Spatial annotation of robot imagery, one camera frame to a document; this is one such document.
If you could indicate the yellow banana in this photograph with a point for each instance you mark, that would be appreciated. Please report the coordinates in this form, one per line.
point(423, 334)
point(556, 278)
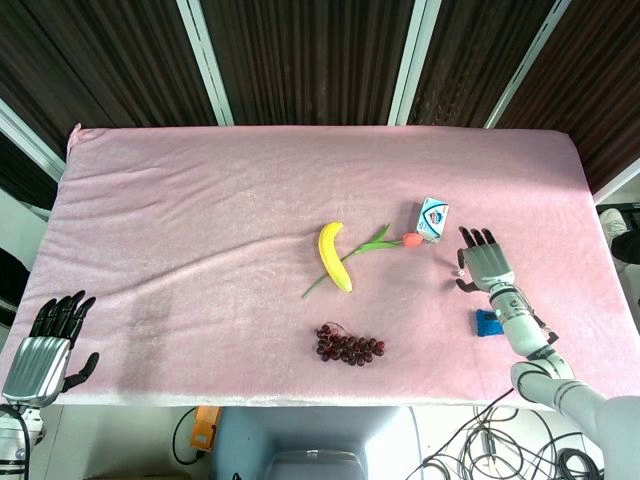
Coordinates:
point(332, 257)

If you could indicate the artificial red tulip flower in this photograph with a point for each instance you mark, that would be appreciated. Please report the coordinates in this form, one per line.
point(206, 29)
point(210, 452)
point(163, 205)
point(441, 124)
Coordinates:
point(372, 244)

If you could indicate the white blue soap box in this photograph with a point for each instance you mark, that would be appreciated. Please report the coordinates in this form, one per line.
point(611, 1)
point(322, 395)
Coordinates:
point(433, 219)

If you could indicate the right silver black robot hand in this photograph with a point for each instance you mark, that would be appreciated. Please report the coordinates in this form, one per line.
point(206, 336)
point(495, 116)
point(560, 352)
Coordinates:
point(487, 262)

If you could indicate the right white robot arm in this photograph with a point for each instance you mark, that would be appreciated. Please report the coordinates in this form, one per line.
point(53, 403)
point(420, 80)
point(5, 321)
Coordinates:
point(550, 370)

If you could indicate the white sneaker shoe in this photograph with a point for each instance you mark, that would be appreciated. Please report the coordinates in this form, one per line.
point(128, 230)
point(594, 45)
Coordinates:
point(611, 223)

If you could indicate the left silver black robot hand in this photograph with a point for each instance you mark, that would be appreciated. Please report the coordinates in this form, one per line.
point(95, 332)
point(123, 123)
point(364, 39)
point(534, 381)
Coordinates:
point(41, 359)

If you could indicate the orange power strip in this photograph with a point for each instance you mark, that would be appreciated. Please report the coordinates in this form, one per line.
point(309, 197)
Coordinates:
point(205, 425)

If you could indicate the pink table cloth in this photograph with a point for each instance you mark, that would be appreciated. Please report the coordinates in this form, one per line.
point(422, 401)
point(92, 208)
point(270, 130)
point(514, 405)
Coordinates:
point(280, 210)

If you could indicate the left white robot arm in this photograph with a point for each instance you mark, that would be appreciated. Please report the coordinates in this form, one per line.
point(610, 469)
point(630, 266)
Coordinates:
point(15, 437)

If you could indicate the dark red grape bunch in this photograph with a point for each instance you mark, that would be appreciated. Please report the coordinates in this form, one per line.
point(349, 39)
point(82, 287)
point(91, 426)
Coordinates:
point(347, 346)

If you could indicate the blue scrubbing sponge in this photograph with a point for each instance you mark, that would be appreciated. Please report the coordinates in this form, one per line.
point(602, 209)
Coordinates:
point(487, 323)

